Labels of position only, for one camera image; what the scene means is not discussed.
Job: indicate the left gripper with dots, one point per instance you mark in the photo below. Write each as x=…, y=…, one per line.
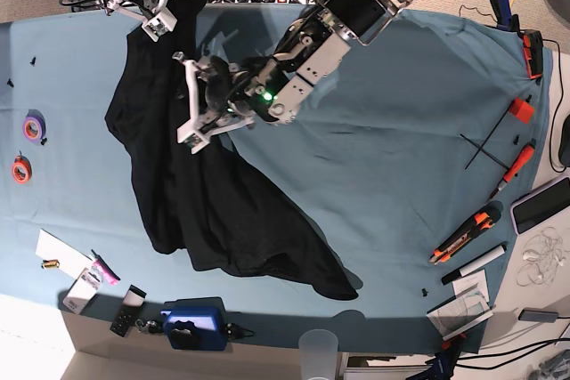
x=204, y=121

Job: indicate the black t-shirt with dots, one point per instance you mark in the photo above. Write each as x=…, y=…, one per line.
x=215, y=205

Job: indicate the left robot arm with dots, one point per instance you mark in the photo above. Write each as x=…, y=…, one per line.
x=227, y=96

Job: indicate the purple tape roll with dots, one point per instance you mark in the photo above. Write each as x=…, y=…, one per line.
x=34, y=127

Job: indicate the pink marker pen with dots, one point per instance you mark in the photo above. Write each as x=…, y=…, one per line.
x=104, y=270

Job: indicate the black remote control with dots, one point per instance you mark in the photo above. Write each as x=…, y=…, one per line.
x=128, y=312

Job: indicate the red tape roll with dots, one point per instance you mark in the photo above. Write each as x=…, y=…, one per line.
x=21, y=169

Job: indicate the white paper card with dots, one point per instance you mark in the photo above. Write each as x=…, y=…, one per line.
x=71, y=261

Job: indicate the clear plastic package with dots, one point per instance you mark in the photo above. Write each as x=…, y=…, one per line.
x=82, y=291

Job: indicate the blue box device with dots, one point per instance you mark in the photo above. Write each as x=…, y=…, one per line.
x=195, y=325

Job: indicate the small yellow battery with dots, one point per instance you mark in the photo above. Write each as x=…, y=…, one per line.
x=50, y=264

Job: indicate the teal table cloth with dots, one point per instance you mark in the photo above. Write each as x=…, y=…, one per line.
x=380, y=158

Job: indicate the translucent plastic cup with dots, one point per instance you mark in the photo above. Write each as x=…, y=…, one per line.
x=318, y=355

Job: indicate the orange utility knife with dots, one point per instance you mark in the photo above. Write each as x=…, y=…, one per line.
x=477, y=224

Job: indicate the black white marker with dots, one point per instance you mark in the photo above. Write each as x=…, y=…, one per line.
x=477, y=263

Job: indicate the orange block tool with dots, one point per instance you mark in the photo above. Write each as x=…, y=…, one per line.
x=522, y=110

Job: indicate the orange screwdriver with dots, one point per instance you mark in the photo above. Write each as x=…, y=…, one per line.
x=522, y=159

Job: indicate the orange black clamp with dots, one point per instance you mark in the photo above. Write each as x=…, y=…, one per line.
x=533, y=54

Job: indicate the smartphone with purple case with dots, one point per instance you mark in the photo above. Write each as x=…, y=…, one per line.
x=541, y=204

